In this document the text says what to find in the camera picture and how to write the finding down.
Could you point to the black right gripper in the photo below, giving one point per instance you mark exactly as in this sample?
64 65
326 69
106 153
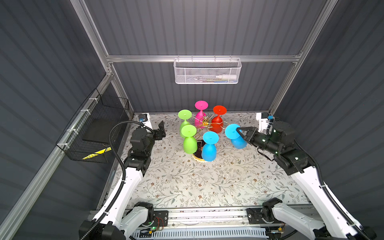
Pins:
251 131

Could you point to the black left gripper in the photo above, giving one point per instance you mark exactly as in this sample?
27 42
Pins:
159 133

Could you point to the blue wine glass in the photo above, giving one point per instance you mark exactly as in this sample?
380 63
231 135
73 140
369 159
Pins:
236 139
209 150

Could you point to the blue wine glass front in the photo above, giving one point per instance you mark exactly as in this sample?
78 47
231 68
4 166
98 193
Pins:
209 150

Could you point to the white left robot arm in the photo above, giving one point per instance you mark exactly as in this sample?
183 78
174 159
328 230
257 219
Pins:
110 223

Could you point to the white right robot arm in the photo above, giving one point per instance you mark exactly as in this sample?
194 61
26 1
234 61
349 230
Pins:
336 222

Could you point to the green wine glass back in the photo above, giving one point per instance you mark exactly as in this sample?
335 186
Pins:
184 115

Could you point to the green wine glass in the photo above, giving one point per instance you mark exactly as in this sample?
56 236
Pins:
184 115
190 143

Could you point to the red wine glass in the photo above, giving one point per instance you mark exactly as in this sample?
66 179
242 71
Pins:
217 122

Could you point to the green wine glass front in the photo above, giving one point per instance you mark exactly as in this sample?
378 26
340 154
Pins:
190 143

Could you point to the gold wine glass rack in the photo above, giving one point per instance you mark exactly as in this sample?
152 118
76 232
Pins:
199 136

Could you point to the magenta wine glass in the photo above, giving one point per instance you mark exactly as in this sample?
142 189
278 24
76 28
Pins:
201 106

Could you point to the white marker in basket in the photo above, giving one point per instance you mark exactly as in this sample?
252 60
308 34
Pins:
226 77

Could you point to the white perforated vent cover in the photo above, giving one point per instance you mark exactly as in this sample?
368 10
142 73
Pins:
203 233

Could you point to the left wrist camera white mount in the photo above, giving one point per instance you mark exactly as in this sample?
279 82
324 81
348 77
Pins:
145 118

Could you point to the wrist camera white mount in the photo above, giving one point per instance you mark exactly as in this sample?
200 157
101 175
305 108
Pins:
145 118
263 119

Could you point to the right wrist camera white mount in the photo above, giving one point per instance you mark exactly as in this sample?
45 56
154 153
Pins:
263 119

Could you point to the white wire mesh basket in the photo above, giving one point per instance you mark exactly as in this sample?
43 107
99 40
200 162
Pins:
202 71

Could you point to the black wire basket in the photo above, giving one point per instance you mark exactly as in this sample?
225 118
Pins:
88 139

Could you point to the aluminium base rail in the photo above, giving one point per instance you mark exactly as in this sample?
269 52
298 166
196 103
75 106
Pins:
216 217

